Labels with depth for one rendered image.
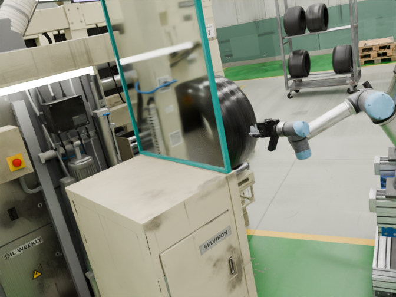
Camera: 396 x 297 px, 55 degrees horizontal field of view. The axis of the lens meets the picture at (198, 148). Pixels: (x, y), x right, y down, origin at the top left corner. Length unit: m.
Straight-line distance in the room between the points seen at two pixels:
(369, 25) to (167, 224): 12.17
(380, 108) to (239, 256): 0.95
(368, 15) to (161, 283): 12.23
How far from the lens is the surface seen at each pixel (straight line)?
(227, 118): 2.00
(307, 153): 1.92
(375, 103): 1.92
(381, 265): 2.59
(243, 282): 1.51
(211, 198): 1.27
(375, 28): 13.05
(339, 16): 13.10
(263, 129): 1.98
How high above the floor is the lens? 1.77
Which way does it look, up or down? 18 degrees down
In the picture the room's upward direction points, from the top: 12 degrees counter-clockwise
